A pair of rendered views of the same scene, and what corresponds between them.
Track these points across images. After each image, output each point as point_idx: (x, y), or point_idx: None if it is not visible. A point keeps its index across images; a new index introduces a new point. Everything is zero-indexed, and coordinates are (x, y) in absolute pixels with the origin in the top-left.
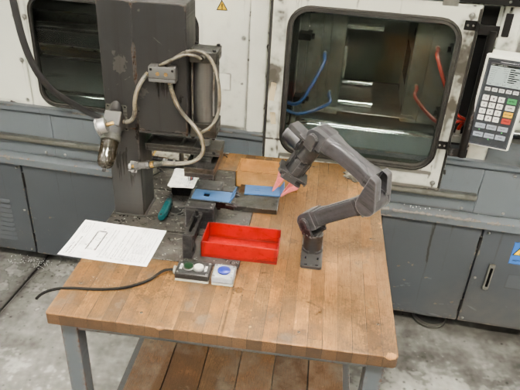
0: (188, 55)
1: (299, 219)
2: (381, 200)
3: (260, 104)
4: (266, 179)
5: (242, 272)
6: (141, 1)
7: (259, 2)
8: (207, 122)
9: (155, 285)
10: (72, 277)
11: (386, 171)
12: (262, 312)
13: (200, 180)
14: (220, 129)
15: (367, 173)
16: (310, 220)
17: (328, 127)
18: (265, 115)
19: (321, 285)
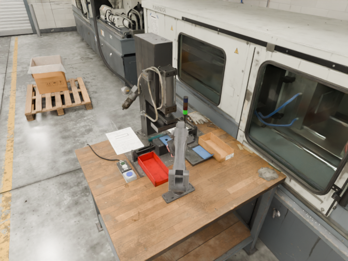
0: (150, 69)
1: None
2: (177, 186)
3: None
4: (208, 148)
5: (139, 180)
6: (144, 39)
7: (251, 53)
8: (163, 105)
9: (109, 163)
10: (96, 144)
11: (185, 172)
12: (118, 201)
13: None
14: (175, 111)
15: (173, 167)
16: None
17: (184, 131)
18: (240, 116)
19: (155, 209)
